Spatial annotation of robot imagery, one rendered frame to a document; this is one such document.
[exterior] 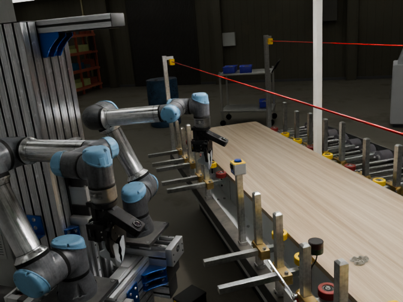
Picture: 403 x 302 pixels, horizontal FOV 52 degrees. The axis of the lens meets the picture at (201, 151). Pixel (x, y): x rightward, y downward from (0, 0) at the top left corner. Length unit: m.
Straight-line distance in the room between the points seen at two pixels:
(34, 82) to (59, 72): 0.15
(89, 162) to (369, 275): 1.29
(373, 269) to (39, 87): 1.55
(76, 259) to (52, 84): 0.67
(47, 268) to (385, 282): 1.31
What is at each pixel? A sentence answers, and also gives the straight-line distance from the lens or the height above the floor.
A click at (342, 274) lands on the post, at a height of 1.13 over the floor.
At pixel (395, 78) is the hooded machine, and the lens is 7.68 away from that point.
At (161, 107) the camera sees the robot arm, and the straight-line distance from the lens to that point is 1.79.
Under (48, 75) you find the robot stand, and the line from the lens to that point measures 1.70.
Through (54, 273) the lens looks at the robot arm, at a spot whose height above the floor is 1.21.
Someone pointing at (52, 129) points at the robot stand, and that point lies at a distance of 1.71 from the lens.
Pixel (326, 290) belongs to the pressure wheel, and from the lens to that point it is 1.83.
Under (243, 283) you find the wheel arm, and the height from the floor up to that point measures 0.85.
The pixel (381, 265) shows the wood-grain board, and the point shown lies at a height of 0.90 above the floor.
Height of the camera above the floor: 1.97
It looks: 17 degrees down
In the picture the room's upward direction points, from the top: 5 degrees counter-clockwise
